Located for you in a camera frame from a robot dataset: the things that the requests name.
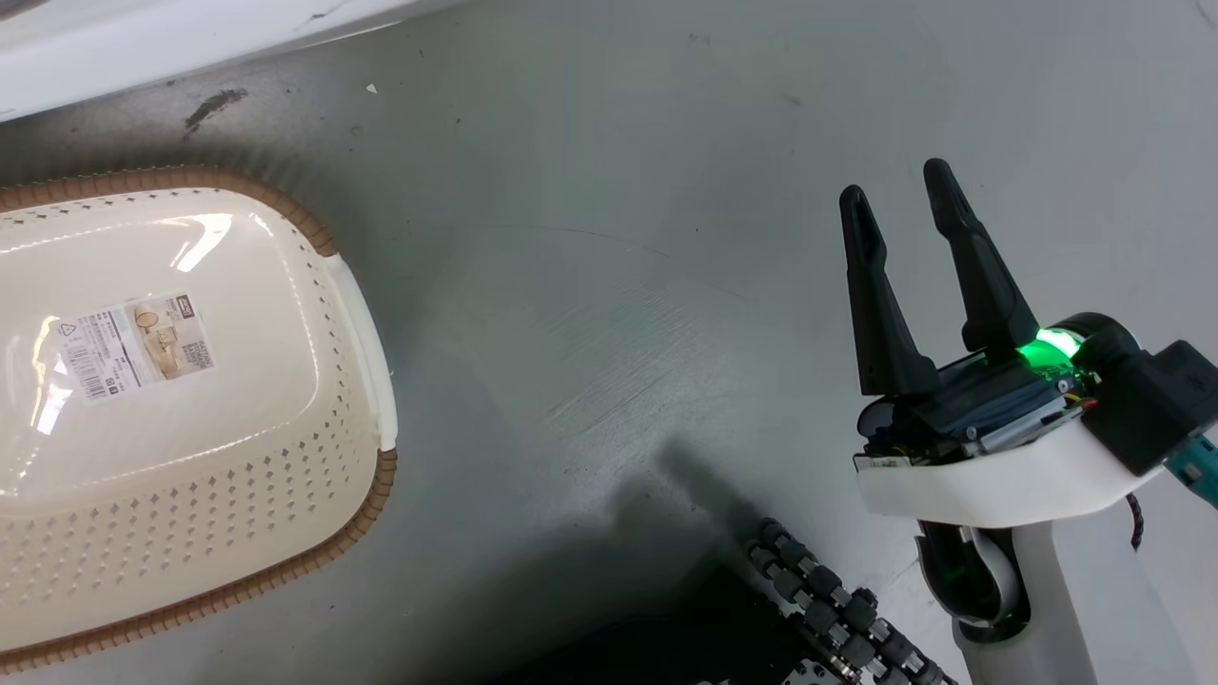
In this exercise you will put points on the white right gripper green band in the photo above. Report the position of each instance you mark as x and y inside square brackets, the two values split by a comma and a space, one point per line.
[999, 476]

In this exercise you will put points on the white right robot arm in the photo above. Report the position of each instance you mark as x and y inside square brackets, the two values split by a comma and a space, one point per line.
[1075, 609]

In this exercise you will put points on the cream plastic laundry basket brown rim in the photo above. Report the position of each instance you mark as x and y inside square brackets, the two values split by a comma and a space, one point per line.
[181, 409]

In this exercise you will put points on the black roller wheel base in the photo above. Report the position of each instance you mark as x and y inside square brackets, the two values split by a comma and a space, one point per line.
[837, 604]

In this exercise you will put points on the paper label sticker with barcode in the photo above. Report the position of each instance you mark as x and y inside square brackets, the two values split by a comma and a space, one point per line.
[138, 344]

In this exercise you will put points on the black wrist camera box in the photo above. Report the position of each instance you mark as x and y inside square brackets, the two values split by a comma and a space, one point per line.
[1147, 395]

